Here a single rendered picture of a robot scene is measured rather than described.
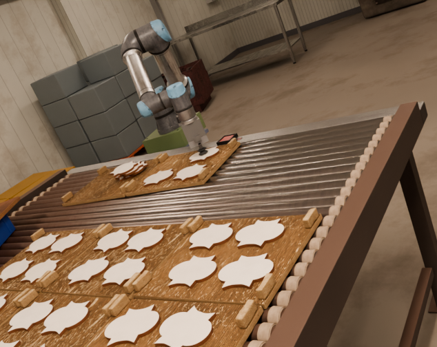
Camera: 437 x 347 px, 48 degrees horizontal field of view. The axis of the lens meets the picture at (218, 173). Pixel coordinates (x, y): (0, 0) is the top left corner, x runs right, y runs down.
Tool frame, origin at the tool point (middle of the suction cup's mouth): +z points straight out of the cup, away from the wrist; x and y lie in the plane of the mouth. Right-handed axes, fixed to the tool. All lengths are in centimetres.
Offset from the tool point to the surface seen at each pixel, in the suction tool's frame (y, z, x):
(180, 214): -16.3, 3.5, -45.5
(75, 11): -80, -102, 548
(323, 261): 13, 0, -113
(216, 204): -4, 4, -50
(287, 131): 35.7, 3.7, -9.1
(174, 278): -20, 0, -91
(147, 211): -28.5, 3.6, -28.6
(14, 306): -72, 2, -64
